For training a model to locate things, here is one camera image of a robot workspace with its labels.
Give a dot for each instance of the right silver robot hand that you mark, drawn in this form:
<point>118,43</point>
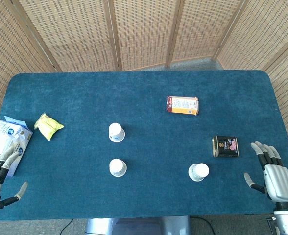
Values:
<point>278,181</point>

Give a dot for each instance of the white paper cup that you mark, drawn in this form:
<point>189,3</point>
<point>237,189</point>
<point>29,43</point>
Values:
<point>115,131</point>
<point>200,170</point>
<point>117,166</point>

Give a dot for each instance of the grey robot base column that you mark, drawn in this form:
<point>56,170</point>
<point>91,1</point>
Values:
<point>134,227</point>

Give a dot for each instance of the white tissue pack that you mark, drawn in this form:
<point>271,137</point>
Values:
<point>2,139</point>

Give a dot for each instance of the black luncheon meat can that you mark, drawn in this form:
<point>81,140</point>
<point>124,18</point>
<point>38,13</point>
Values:
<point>226,147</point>

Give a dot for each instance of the yellow snack packet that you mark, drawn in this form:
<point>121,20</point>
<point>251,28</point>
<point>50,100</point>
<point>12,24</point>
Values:
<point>47,126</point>

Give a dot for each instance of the orange brown biscuit packet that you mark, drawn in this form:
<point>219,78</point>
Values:
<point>183,105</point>

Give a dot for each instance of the blue table cloth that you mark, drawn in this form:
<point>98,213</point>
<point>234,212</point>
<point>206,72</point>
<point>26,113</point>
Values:
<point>144,98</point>

